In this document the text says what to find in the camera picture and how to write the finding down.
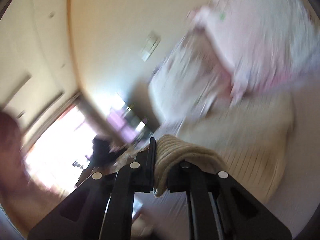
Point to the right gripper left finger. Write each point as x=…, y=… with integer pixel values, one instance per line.
x=101, y=207

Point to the brown window curtain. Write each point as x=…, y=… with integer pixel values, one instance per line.
x=101, y=127

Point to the flat screen television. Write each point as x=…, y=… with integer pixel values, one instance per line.
x=132, y=129

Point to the person's left hand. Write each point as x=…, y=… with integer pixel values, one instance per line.
x=25, y=202

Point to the white floral pillow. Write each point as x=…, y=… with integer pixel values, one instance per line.
x=190, y=81

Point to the cream cable-knit sweater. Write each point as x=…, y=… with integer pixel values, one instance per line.
x=248, y=141

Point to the lavender bed sheet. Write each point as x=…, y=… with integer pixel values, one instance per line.
x=297, y=198

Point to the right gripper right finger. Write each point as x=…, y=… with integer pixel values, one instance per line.
x=218, y=207

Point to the pink floral pillow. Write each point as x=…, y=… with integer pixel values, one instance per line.
x=262, y=43

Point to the white wall switch plate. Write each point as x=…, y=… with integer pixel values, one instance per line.
x=149, y=47

